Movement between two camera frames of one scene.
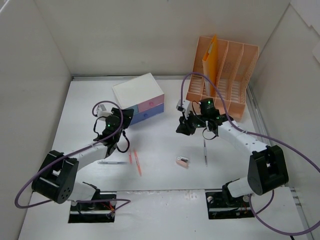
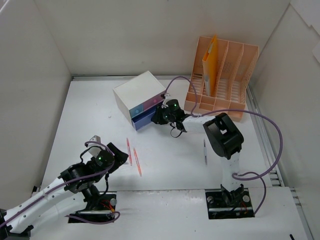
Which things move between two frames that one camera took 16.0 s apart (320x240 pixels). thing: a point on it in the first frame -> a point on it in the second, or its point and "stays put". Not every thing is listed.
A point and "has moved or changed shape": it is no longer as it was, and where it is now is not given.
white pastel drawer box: (143, 94) has moved or changed shape
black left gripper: (125, 116) -> (116, 155)
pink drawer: (151, 103) has moved or changed shape
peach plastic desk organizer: (235, 63) stays put
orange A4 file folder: (210, 68) stays put
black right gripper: (187, 125) -> (159, 115)
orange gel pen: (137, 162) stays put
